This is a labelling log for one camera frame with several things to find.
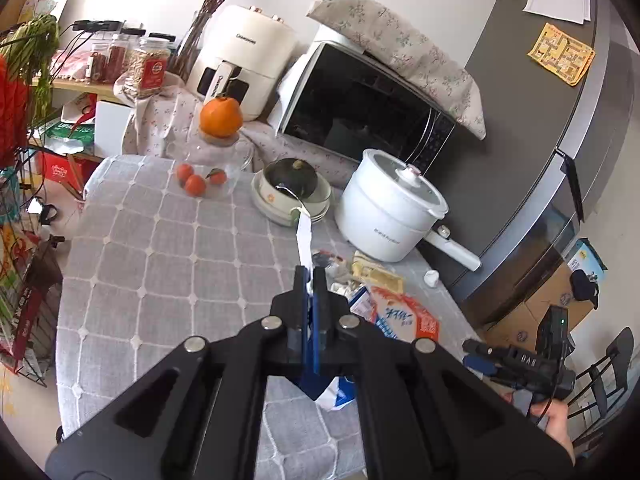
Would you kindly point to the grey refrigerator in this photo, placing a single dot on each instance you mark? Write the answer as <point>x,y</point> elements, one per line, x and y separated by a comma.
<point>525,135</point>

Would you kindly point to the white box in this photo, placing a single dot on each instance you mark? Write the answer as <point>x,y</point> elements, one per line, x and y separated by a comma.
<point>112,127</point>

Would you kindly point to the small blue white packet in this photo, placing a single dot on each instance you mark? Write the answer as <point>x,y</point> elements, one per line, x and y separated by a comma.
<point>361,302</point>

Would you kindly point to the white electric pot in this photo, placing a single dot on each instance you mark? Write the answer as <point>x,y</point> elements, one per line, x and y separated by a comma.
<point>380,220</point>

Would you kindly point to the glass pot lid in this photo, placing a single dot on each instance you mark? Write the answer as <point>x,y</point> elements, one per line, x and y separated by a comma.
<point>400,180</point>

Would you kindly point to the white air fryer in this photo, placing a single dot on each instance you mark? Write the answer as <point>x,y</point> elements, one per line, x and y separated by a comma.
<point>240,50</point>

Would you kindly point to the blue box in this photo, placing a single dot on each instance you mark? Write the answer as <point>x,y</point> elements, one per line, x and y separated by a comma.
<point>587,257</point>

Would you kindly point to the clear glass bowl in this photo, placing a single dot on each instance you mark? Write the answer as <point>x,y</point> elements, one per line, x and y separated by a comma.
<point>225,190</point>

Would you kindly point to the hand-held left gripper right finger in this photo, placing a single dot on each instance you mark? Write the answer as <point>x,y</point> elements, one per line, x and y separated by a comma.
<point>321,310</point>

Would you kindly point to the black cap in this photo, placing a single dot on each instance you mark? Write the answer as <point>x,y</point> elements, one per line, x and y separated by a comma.
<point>584,287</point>

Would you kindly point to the dark green squash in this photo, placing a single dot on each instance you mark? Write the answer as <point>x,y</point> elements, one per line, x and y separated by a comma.
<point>290,177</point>

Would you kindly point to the silver foil wrapper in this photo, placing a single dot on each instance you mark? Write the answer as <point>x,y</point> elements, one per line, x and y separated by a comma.
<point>327,260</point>

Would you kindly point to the green hanging plant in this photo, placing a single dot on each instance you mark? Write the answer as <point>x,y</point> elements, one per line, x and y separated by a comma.
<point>40,60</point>

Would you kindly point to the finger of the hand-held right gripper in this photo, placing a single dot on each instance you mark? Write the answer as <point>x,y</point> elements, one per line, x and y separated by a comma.
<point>482,366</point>
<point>480,347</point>

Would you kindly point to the jar of red chillies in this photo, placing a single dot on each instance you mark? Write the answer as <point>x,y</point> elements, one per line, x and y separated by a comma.
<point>120,57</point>

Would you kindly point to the red carton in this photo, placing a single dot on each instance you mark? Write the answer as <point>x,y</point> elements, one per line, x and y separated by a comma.
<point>57,167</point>

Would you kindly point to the cardboard box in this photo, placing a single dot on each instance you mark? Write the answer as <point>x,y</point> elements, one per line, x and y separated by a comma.
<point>525,320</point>

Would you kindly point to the white paper strip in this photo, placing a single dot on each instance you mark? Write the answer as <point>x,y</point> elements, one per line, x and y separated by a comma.
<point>303,240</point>

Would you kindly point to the floral fabric appliance cover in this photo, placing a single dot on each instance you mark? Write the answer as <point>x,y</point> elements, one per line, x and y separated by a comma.
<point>400,45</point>

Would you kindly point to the bundle of bare twigs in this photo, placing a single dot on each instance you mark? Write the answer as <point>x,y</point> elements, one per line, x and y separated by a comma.
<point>215,5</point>

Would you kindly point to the black microwave oven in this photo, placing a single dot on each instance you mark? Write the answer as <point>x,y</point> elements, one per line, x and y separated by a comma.
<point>350,105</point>

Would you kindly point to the white orange snack packet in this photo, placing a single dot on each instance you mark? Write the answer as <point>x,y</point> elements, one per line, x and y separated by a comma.
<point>405,317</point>

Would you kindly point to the blue white plastic bag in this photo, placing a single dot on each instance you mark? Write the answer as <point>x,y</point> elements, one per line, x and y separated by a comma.
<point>335,392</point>

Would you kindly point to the red label glass jar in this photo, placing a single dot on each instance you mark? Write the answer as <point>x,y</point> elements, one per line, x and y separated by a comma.
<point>147,67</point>

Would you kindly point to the black chair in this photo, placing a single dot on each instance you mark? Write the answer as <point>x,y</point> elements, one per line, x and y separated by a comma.
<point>612,360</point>

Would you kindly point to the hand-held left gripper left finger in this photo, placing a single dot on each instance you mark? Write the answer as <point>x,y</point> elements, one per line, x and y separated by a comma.
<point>297,310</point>

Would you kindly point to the green plastic bag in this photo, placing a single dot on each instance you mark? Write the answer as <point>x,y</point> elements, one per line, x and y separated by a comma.
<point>70,132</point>

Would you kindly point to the white paper note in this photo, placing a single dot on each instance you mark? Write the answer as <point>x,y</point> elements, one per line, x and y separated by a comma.
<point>557,2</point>

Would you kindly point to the yellow printed paper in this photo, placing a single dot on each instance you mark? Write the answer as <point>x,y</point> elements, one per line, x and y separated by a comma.
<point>562,55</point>

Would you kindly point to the large orange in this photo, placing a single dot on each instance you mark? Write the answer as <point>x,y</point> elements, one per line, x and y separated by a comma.
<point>221,117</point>

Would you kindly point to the yellow wrapper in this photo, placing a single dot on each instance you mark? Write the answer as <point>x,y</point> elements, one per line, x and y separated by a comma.
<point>375,272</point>

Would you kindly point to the cream ceramic bowl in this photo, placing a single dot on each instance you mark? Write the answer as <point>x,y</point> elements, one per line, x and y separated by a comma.
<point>270,205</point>

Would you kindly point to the wooden shelf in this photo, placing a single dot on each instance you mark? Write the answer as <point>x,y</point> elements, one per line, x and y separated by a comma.
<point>75,87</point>

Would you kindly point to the grey checked tablecloth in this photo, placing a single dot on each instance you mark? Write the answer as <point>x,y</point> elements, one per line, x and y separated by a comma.
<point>150,270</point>

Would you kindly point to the small tangerine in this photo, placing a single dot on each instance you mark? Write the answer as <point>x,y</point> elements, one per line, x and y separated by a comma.
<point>217,176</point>
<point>195,185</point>
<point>185,171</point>

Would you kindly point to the white tissue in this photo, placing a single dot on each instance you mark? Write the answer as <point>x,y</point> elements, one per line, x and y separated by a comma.
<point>431,278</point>

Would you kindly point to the person's right hand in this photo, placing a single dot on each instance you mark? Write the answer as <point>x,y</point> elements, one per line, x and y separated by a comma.
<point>555,420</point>

